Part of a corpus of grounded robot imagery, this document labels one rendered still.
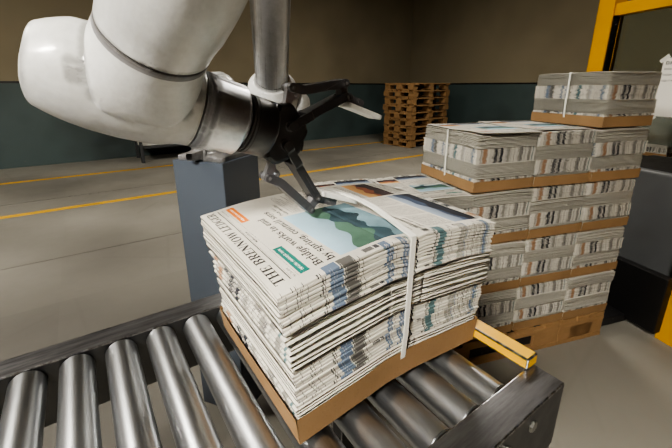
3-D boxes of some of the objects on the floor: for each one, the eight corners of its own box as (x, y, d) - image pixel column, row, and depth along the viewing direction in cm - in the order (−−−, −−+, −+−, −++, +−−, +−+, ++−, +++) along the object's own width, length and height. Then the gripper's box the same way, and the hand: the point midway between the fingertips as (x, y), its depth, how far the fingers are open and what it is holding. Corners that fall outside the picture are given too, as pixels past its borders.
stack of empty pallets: (416, 139, 891) (420, 83, 853) (446, 143, 826) (451, 83, 789) (380, 143, 815) (382, 83, 778) (410, 148, 751) (414, 82, 713)
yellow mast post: (547, 275, 247) (606, -36, 193) (558, 273, 249) (618, -34, 196) (559, 282, 238) (623, -41, 185) (570, 280, 241) (636, -39, 187)
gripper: (252, 25, 48) (370, 82, 61) (208, 208, 50) (330, 224, 63) (278, 17, 42) (402, 82, 55) (226, 224, 44) (357, 238, 57)
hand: (358, 156), depth 58 cm, fingers open, 13 cm apart
